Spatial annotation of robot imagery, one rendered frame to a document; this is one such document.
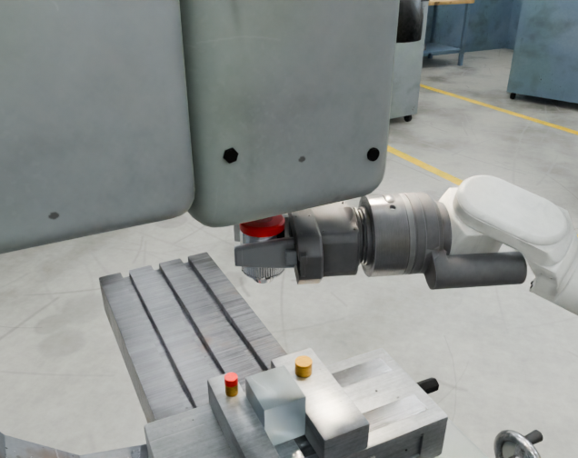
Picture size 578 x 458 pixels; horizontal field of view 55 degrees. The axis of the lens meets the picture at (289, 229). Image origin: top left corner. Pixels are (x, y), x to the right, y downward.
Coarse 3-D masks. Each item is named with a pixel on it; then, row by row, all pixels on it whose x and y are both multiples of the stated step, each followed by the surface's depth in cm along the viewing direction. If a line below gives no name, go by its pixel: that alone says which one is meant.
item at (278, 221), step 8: (280, 216) 58; (240, 224) 57; (248, 224) 56; (256, 224) 56; (264, 224) 56; (272, 224) 56; (280, 224) 56; (248, 232) 56; (256, 232) 55; (264, 232) 55; (272, 232) 56; (280, 232) 56
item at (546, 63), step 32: (544, 0) 561; (576, 0) 542; (544, 32) 571; (576, 32) 552; (416, 64) 512; (512, 64) 604; (544, 64) 581; (576, 64) 561; (416, 96) 528; (512, 96) 618; (544, 96) 592; (576, 96) 571
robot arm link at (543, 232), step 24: (456, 192) 57; (480, 192) 56; (504, 192) 56; (528, 192) 56; (480, 216) 55; (504, 216) 54; (528, 216) 54; (552, 216) 54; (504, 240) 55; (528, 240) 53; (552, 240) 53; (576, 240) 55; (552, 264) 54; (576, 264) 54; (552, 288) 55
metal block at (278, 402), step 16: (256, 384) 65; (272, 384) 65; (288, 384) 65; (256, 400) 63; (272, 400) 63; (288, 400) 63; (304, 400) 63; (272, 416) 62; (288, 416) 63; (304, 416) 65; (272, 432) 63; (288, 432) 64; (304, 432) 66
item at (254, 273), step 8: (240, 232) 57; (240, 240) 58; (248, 240) 56; (256, 240) 56; (264, 240) 56; (248, 272) 58; (256, 272) 58; (264, 272) 58; (272, 272) 58; (280, 272) 59
